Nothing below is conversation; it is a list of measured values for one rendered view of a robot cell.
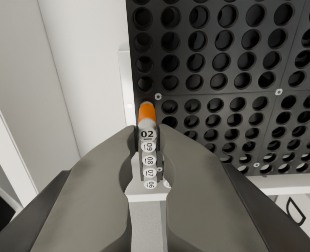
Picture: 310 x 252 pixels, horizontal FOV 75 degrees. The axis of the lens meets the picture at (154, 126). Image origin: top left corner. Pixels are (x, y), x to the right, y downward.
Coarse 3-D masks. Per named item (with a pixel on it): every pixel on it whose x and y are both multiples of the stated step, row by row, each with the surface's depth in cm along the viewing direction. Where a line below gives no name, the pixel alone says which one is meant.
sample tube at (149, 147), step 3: (141, 141) 16; (153, 141) 16; (141, 144) 16; (144, 144) 16; (147, 144) 16; (150, 144) 16; (153, 144) 16; (141, 147) 16; (144, 147) 16; (147, 147) 16; (150, 147) 16; (153, 147) 16; (144, 150) 16; (147, 150) 16; (150, 150) 16
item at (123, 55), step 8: (128, 48) 19; (120, 56) 19; (128, 56) 19; (120, 64) 19; (128, 64) 19; (120, 72) 20; (128, 72) 20; (128, 80) 20; (128, 88) 20; (128, 96) 21; (128, 104) 21; (128, 112) 22; (128, 120) 22
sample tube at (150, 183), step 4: (144, 176) 19; (156, 176) 19; (144, 180) 18; (148, 180) 18; (152, 180) 18; (156, 180) 18; (144, 184) 18; (148, 184) 18; (152, 184) 18; (156, 184) 18
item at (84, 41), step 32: (64, 0) 17; (96, 0) 17; (64, 32) 19; (96, 32) 19; (64, 64) 20; (96, 64) 20; (64, 96) 22; (96, 96) 22; (96, 128) 24; (224, 160) 26; (128, 192) 22; (160, 192) 22; (288, 192) 22
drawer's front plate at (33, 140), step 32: (0, 0) 13; (32, 0) 17; (0, 32) 13; (32, 32) 16; (0, 64) 13; (32, 64) 16; (0, 96) 13; (32, 96) 16; (0, 128) 13; (32, 128) 16; (64, 128) 22; (0, 160) 14; (32, 160) 16; (64, 160) 21; (32, 192) 16
